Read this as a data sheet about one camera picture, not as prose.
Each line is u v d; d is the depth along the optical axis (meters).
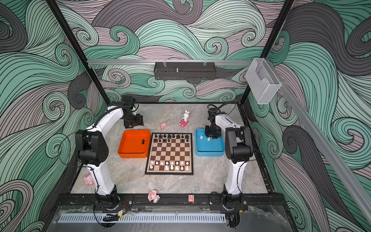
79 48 0.88
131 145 0.95
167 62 0.93
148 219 0.76
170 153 0.90
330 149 0.50
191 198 0.74
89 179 0.78
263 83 0.73
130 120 0.80
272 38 0.82
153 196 0.73
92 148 0.51
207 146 0.95
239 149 0.53
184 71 0.95
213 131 0.83
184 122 1.07
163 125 1.04
